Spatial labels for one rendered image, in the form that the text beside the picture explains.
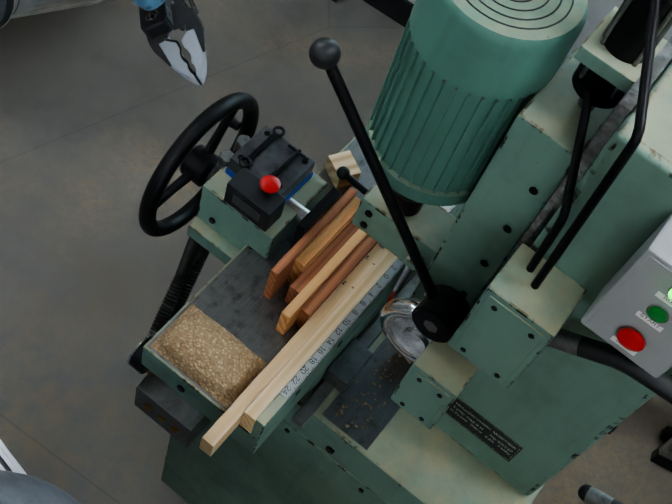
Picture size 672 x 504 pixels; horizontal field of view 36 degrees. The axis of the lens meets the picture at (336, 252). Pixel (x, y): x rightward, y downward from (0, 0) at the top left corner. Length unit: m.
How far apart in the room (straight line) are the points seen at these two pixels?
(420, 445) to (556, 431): 0.25
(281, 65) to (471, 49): 1.92
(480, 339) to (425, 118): 0.26
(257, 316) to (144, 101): 1.41
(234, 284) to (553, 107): 0.59
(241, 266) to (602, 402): 0.56
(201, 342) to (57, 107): 1.47
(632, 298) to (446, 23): 0.34
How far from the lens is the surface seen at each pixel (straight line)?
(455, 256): 1.34
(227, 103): 1.64
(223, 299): 1.51
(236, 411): 1.40
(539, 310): 1.15
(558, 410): 1.39
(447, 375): 1.33
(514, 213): 1.22
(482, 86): 1.11
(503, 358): 1.21
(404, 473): 1.57
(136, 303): 2.50
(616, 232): 1.10
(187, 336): 1.44
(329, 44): 1.12
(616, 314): 1.09
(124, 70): 2.90
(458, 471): 1.59
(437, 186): 1.26
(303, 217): 1.53
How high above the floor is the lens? 2.23
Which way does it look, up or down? 57 degrees down
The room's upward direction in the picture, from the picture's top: 23 degrees clockwise
